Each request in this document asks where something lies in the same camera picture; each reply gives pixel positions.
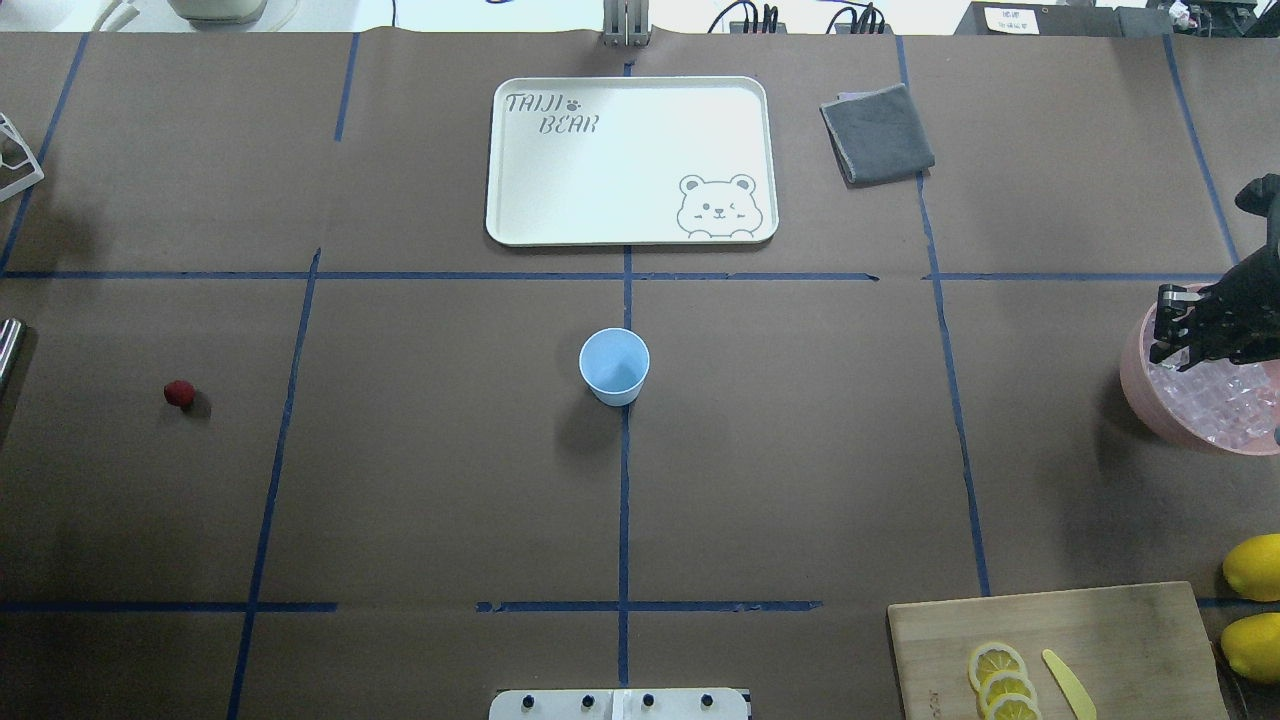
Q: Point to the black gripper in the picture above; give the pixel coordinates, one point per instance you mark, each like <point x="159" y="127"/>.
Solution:
<point x="1243" y="304"/>

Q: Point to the wooden cutting board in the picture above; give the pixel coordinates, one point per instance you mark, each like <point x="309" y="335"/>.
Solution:
<point x="1140" y="650"/>

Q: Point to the red strawberry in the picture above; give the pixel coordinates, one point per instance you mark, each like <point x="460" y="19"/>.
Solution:
<point x="180" y="394"/>

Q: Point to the aluminium frame post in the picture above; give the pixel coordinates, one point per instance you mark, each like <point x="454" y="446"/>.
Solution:
<point x="626" y="23"/>

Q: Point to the pile of ice cubes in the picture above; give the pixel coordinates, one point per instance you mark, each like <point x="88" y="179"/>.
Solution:
<point x="1223" y="403"/>

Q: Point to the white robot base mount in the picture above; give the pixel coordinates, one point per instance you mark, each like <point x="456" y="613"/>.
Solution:
<point x="622" y="703"/>

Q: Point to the whole yellow lemon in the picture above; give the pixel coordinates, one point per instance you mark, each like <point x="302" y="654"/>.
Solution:
<point x="1252" y="568"/>
<point x="1251" y="647"/>

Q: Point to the black box with label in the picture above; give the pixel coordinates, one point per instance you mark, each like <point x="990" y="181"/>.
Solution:
<point x="1010" y="18"/>

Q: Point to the grey folded cloth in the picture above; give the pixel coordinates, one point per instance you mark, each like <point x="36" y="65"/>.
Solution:
<point x="877" y="136"/>

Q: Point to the white wire cup rack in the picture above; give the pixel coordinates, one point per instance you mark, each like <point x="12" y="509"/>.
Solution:
<point x="20" y="168"/>

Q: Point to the pink bowl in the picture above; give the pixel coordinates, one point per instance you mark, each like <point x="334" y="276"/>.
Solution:
<point x="1141" y="397"/>

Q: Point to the yellow plastic knife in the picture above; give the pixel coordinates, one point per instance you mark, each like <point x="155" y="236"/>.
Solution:
<point x="1076" y="695"/>

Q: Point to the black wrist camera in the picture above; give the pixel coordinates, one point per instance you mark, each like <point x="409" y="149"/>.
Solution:
<point x="1260" y="197"/>

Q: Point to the white bear serving tray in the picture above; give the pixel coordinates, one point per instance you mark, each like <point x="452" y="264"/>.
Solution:
<point x="639" y="161"/>

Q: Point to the steel muddler with black tip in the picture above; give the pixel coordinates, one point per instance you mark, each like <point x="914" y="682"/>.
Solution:
<point x="13" y="331"/>

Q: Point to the lemon slice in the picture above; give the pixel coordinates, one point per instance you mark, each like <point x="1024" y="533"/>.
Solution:
<point x="990" y="658"/>
<point x="1006" y="683"/>
<point x="1013" y="706"/>

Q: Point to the light blue cup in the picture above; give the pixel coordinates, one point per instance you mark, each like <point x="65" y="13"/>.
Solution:
<point x="614" y="364"/>

